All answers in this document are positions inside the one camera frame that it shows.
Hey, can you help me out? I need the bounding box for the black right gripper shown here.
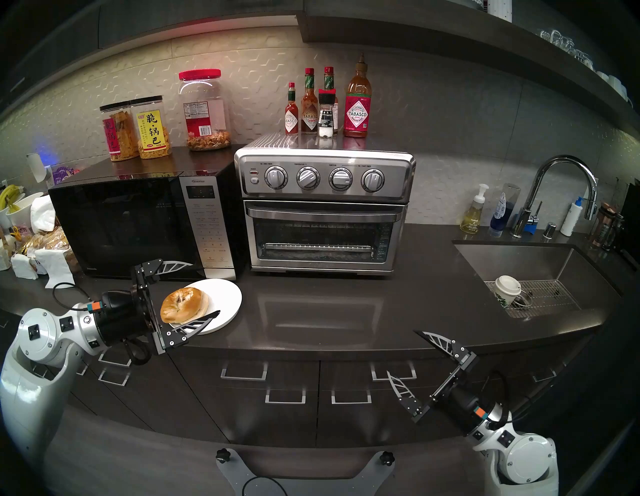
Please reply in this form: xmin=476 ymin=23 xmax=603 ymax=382
xmin=386 ymin=330 xmax=489 ymax=434

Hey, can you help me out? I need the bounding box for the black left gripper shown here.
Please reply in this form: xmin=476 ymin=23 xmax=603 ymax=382
xmin=95 ymin=258 xmax=221 ymax=357

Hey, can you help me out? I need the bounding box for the dark crusted bagel half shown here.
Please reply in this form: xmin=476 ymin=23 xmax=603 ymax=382
xmin=160 ymin=287 xmax=210 ymax=323

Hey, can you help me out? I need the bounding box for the glass toaster oven door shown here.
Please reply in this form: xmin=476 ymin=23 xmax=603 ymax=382
xmin=244 ymin=200 xmax=405 ymax=272

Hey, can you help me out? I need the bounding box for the pale crusted bagel half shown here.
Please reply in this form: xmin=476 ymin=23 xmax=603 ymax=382
xmin=172 ymin=302 xmax=210 ymax=326

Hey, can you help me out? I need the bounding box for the black microwave oven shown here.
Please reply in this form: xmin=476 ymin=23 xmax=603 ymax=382
xmin=48 ymin=146 xmax=249 ymax=282

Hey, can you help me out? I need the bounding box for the silver oven control knob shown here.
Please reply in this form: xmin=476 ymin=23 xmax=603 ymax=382
xmin=295 ymin=165 xmax=321 ymax=191
xmin=263 ymin=165 xmax=289 ymax=191
xmin=328 ymin=167 xmax=354 ymax=192
xmin=360 ymin=168 xmax=386 ymax=194

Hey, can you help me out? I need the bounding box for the stainless steel toaster oven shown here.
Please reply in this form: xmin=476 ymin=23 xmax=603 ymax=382
xmin=235 ymin=132 xmax=417 ymax=277

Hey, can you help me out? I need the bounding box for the round white plate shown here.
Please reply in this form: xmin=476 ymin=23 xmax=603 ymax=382
xmin=169 ymin=278 xmax=243 ymax=335

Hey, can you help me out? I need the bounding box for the large white paper bag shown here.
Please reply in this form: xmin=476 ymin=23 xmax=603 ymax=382
xmin=35 ymin=248 xmax=76 ymax=289

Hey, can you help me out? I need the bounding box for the paper coffee cup white lid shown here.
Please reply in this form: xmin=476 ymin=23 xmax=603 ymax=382
xmin=495 ymin=275 xmax=522 ymax=307

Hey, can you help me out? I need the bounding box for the bagged bread loaf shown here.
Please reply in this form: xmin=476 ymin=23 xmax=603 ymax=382
xmin=22 ymin=227 xmax=81 ymax=273

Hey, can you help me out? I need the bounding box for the stainless steel sink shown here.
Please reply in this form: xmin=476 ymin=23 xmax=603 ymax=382
xmin=452 ymin=240 xmax=623 ymax=321

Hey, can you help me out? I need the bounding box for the white crumpled paper bag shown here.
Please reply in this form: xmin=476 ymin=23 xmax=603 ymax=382
xmin=31 ymin=195 xmax=56 ymax=233

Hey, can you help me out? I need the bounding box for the dark lower cabinet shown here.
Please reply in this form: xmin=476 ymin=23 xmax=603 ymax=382
xmin=0 ymin=300 xmax=621 ymax=451

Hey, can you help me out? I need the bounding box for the yellow liquid soap dispenser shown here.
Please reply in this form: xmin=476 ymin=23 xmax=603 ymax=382
xmin=460 ymin=183 xmax=490 ymax=235

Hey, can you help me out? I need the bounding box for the blue dish soap bottle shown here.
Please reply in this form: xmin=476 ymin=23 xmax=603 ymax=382
xmin=489 ymin=192 xmax=512 ymax=237

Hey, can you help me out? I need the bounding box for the red label snack jar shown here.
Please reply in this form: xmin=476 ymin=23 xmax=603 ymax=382
xmin=99 ymin=102 xmax=140 ymax=162

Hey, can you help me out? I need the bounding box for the yellow label snack jar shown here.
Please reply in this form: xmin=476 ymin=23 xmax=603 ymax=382
xmin=131 ymin=96 xmax=172 ymax=160

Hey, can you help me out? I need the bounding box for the chrome gooseneck faucet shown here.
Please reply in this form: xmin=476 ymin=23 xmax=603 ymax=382
xmin=511 ymin=155 xmax=599 ymax=239

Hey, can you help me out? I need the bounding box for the yellow banana bunch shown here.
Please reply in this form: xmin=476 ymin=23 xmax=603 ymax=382
xmin=0 ymin=184 xmax=25 ymax=211

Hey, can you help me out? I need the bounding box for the clear jar red lid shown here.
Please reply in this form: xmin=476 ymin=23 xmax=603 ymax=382
xmin=178 ymin=69 xmax=232 ymax=152

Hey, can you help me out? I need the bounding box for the tall clear tumbler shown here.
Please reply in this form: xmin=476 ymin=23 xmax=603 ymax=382
xmin=502 ymin=183 xmax=522 ymax=223

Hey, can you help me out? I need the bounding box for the white bottle blue cap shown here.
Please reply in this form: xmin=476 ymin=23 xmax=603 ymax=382
xmin=560 ymin=196 xmax=585 ymax=237

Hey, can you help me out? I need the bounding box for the small Tabasco sauce bottle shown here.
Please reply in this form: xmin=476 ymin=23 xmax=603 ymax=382
xmin=284 ymin=82 xmax=300 ymax=136

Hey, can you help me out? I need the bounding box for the copper lidded jar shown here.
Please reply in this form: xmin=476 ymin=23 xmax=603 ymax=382
xmin=591 ymin=202 xmax=615 ymax=247

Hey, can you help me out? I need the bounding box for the dark glass french press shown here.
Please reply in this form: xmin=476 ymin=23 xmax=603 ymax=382
xmin=606 ymin=214 xmax=626 ymax=251

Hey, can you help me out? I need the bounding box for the medium Tabasco sauce bottle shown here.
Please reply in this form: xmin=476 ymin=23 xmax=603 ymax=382
xmin=300 ymin=68 xmax=319 ymax=135

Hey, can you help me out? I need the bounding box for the black countertop appliance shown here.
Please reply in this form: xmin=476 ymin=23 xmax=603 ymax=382
xmin=620 ymin=182 xmax=640 ymax=271

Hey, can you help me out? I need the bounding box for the large Tabasco sriracha bottle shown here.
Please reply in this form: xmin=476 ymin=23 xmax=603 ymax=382
xmin=343 ymin=52 xmax=373 ymax=139

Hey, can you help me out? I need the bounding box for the green neck Tabasco bottle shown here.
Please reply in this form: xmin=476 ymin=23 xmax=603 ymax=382
xmin=323 ymin=66 xmax=340 ymax=132

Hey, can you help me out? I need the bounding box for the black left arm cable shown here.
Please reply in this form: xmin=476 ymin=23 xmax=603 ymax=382
xmin=122 ymin=336 xmax=152 ymax=366

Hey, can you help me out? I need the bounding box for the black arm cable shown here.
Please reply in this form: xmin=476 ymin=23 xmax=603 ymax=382
xmin=487 ymin=370 xmax=512 ymax=426
xmin=122 ymin=336 xmax=152 ymax=366

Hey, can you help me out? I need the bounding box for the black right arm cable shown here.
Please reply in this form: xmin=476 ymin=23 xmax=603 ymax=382
xmin=487 ymin=370 xmax=512 ymax=426

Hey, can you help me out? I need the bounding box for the wire oven rack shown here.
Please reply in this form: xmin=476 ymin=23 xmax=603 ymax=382
xmin=264 ymin=242 xmax=377 ymax=252

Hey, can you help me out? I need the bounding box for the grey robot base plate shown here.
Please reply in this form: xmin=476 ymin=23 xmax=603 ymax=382
xmin=216 ymin=449 xmax=396 ymax=496

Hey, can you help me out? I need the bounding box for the black base cable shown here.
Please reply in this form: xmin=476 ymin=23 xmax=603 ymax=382
xmin=242 ymin=475 xmax=289 ymax=496

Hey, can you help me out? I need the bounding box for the dark upper wall cabinet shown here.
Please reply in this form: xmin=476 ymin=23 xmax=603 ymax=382
xmin=0 ymin=0 xmax=306 ymax=108

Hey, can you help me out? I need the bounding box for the dark open wall shelf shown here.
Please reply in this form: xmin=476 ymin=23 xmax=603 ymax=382
xmin=297 ymin=0 xmax=640 ymax=141

